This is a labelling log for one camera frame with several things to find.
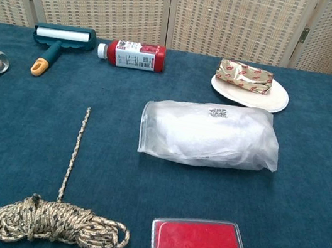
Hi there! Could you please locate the tan speckled rope bundle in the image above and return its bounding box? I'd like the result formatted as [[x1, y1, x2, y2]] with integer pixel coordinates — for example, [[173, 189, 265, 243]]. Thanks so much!
[[0, 93, 150, 248]]

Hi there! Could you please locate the frosted translucent plastic bag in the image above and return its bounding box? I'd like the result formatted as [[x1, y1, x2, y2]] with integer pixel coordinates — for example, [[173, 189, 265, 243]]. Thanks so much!
[[135, 89, 287, 180]]

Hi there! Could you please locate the gold red wrapped snack packet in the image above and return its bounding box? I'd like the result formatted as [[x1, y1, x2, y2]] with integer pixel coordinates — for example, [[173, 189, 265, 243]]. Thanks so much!
[[213, 57, 276, 97]]

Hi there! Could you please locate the green lint roller orange tip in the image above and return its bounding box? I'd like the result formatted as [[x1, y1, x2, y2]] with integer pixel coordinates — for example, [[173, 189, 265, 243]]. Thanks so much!
[[26, 19, 99, 86]]

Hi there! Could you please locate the red juice bottle white cap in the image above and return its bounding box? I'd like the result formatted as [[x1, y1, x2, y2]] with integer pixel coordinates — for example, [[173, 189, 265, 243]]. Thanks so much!
[[95, 35, 168, 75]]

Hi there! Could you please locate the white round plate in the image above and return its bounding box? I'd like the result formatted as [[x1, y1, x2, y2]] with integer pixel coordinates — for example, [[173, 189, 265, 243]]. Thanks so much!
[[207, 68, 293, 116]]

